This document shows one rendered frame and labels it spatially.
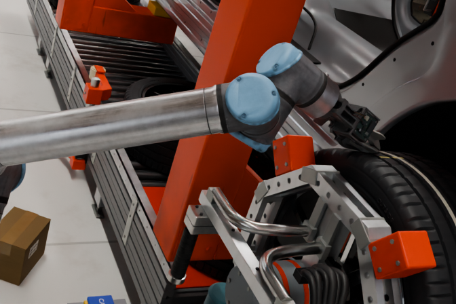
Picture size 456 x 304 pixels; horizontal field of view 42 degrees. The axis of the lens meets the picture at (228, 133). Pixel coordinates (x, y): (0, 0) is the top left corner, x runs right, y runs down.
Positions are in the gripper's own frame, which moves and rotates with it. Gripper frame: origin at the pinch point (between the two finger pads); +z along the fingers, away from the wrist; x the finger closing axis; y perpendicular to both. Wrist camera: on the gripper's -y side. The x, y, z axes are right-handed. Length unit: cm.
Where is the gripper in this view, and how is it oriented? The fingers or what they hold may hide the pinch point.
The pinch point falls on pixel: (373, 146)
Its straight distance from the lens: 143.9
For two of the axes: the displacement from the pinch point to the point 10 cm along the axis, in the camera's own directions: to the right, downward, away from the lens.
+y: 4.6, 1.8, -8.7
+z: 7.1, 5.2, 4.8
